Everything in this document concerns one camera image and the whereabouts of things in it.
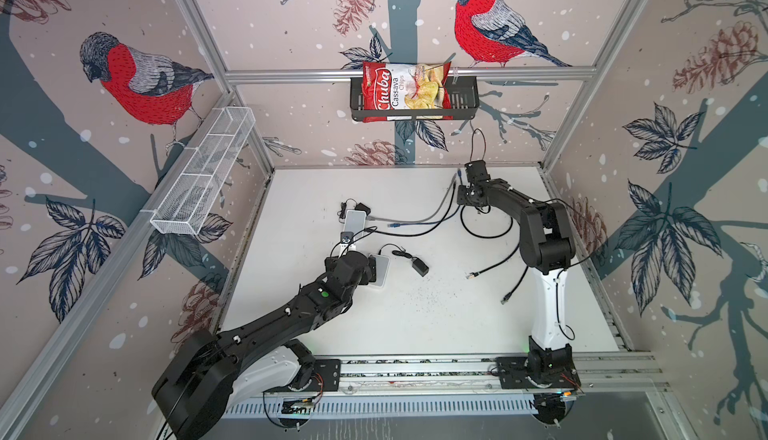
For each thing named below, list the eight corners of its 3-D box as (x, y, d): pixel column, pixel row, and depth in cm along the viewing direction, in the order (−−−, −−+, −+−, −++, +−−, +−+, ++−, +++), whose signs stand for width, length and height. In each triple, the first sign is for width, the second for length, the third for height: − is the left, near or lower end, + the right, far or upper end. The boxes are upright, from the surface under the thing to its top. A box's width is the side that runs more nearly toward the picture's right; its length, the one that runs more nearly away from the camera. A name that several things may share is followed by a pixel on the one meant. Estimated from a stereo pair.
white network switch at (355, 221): (343, 238, 100) (342, 234, 98) (346, 214, 107) (346, 210, 105) (364, 238, 100) (364, 234, 98) (366, 214, 107) (366, 210, 105)
